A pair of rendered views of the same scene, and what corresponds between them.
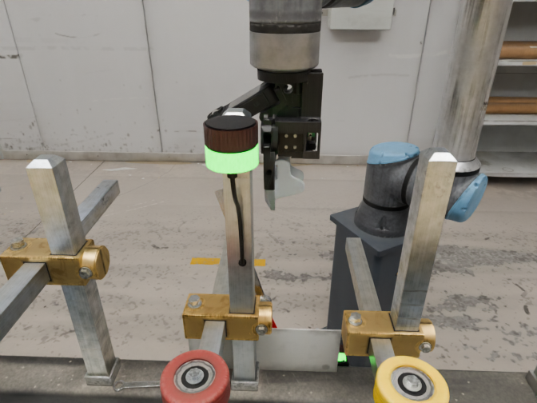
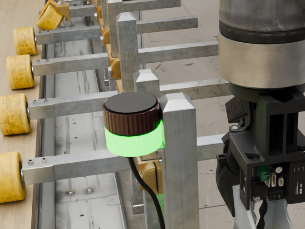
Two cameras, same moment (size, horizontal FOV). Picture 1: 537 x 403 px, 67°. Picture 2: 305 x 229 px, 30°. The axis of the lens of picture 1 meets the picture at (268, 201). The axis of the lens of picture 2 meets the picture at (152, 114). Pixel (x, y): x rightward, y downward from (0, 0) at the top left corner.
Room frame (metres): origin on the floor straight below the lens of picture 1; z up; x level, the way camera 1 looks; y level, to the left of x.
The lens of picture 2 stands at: (0.36, -0.50, 1.41)
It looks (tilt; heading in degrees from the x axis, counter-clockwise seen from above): 25 degrees down; 80
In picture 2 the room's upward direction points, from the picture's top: 4 degrees counter-clockwise
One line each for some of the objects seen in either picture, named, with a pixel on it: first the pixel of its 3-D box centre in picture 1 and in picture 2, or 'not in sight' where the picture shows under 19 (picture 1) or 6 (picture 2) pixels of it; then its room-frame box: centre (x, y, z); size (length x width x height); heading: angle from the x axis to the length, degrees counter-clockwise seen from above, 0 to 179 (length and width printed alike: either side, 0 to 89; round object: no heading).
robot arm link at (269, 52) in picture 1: (284, 50); (270, 53); (0.56, -0.02, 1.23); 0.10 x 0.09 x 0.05; 178
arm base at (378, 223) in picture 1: (384, 209); not in sight; (1.18, -0.39, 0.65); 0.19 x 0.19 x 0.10
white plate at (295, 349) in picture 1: (263, 349); not in sight; (0.50, 0.01, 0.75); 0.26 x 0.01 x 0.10; 88
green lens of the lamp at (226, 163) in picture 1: (232, 153); (133, 133); (0.43, 0.04, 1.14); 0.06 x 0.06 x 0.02
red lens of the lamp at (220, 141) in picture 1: (231, 132); (131, 112); (0.43, 0.04, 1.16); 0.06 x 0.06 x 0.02
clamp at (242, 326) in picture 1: (228, 317); not in sight; (0.48, 0.06, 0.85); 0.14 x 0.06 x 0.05; 88
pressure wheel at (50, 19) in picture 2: not in sight; (49, 18); (0.36, 1.34, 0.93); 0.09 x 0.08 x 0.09; 178
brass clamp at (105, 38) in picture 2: not in sight; (110, 32); (0.52, 1.06, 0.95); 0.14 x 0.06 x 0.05; 88
